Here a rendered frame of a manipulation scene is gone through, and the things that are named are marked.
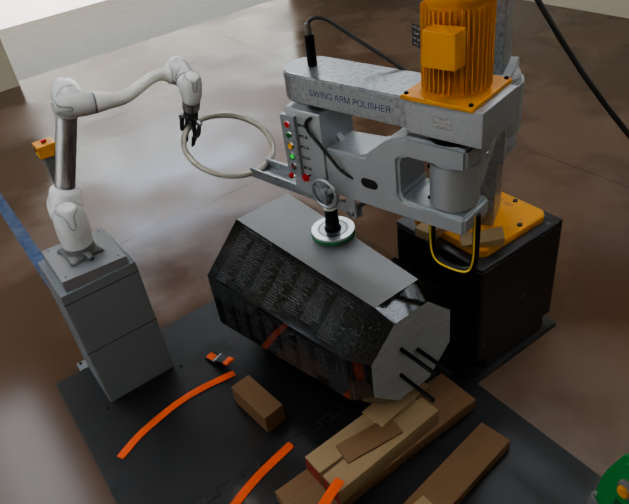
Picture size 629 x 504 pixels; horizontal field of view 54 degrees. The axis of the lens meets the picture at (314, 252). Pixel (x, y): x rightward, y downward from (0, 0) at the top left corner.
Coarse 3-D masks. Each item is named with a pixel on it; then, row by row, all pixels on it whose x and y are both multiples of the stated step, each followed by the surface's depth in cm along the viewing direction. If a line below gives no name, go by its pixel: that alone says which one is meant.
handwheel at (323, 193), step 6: (318, 180) 263; (324, 180) 262; (312, 186) 268; (318, 186) 267; (330, 186) 261; (312, 192) 270; (324, 192) 265; (330, 192) 263; (336, 192) 261; (318, 198) 272; (324, 198) 266; (336, 198) 262; (324, 204) 270; (336, 204) 265
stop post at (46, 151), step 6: (48, 138) 386; (36, 144) 381; (42, 144) 380; (48, 144) 379; (54, 144) 381; (36, 150) 380; (42, 150) 378; (48, 150) 380; (54, 150) 383; (42, 156) 380; (48, 156) 382; (54, 156) 386; (48, 162) 386; (54, 162) 388; (48, 168) 387; (54, 168) 389; (54, 174) 391; (54, 180) 393
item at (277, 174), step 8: (272, 160) 313; (272, 168) 315; (280, 168) 312; (256, 176) 310; (264, 176) 305; (272, 176) 301; (280, 176) 308; (288, 176) 307; (280, 184) 300; (288, 184) 296; (296, 192) 295; (344, 208) 278; (360, 208) 271; (352, 216) 272; (360, 216) 274
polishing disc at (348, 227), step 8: (320, 224) 305; (344, 224) 303; (352, 224) 302; (312, 232) 300; (320, 232) 300; (336, 232) 298; (344, 232) 297; (352, 232) 297; (320, 240) 295; (328, 240) 294; (336, 240) 293
